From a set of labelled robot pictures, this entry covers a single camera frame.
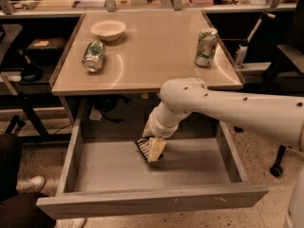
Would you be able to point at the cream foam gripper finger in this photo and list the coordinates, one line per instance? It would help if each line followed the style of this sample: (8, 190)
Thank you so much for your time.
(156, 146)

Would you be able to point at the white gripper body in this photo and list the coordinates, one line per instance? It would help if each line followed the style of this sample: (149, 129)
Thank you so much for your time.
(159, 128)

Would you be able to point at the black rxbar chocolate wrapper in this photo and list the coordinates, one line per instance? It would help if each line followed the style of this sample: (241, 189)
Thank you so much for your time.
(142, 144)

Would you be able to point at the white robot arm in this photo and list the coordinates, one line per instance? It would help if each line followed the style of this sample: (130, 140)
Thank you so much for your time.
(279, 118)

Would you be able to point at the open grey drawer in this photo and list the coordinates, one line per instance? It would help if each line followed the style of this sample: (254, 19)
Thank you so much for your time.
(105, 174)

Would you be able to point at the grey counter cabinet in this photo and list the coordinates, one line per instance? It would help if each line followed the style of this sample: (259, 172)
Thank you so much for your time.
(158, 45)

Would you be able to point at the green soda can lying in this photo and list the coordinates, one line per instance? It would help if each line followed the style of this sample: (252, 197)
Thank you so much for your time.
(93, 56)

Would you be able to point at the green soda can upright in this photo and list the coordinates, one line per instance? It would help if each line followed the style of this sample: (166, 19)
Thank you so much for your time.
(206, 47)

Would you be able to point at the white paper bowl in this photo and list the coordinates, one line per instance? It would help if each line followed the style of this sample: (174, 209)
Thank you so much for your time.
(108, 30)

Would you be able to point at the white handheld vacuum stick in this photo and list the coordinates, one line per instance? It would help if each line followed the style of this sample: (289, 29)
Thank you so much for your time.
(244, 43)

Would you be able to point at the black box with label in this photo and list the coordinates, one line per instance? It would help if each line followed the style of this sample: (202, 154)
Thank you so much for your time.
(46, 47)

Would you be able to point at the black office chair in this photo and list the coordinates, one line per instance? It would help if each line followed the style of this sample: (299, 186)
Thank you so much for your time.
(285, 73)

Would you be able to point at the person's dark trouser leg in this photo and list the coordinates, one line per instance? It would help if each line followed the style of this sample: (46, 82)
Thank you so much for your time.
(17, 210)

